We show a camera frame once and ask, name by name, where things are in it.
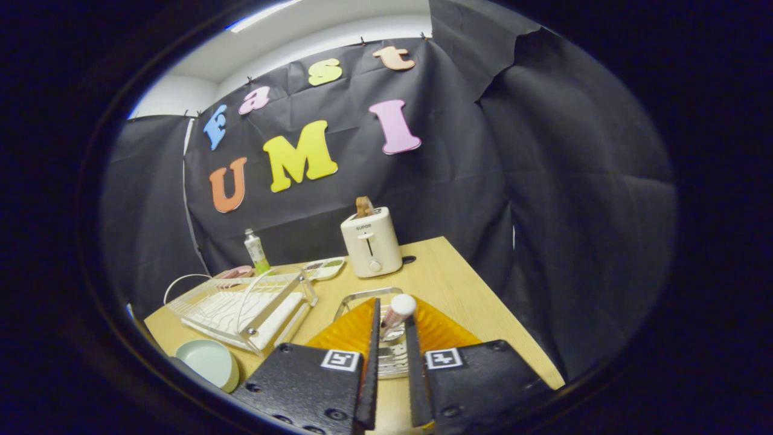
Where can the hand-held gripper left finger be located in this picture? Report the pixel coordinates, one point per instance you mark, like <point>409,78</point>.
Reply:
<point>368,386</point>

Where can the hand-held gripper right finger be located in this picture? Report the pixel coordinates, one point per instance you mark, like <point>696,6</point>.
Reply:
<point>418,386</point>

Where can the pale green plate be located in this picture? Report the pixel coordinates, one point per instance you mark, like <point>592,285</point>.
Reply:
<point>208,362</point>

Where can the pink plate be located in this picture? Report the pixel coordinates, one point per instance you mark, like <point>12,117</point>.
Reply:
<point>235,272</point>

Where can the white divided bean tray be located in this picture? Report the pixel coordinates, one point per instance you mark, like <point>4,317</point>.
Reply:
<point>326,266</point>

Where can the cream toaster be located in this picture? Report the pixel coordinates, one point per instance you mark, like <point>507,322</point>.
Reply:
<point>371,244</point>

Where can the green drink bottle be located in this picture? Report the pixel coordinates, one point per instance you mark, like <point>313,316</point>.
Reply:
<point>256,251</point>

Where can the black backdrop cloth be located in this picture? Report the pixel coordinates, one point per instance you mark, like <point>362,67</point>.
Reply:
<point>483,181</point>

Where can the ceiling light panel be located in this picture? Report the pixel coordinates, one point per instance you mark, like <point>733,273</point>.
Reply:
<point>259,15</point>

